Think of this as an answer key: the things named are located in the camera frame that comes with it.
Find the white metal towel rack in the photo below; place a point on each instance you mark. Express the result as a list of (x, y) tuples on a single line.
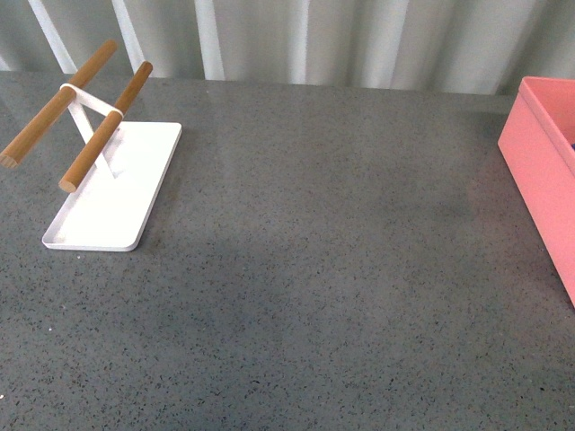
[(109, 210)]

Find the right wooden rack rod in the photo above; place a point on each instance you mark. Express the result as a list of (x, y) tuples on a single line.
[(74, 176)]

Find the wooden rack rod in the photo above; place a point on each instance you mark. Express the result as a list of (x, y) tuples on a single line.
[(74, 176), (32, 133)]

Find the white pleated curtain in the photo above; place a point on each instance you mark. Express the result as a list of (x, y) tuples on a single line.
[(480, 47)]

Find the pink plastic bin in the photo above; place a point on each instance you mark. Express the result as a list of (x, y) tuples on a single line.
[(536, 145)]

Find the left wooden rack rod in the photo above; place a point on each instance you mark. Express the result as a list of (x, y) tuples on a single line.
[(32, 133)]

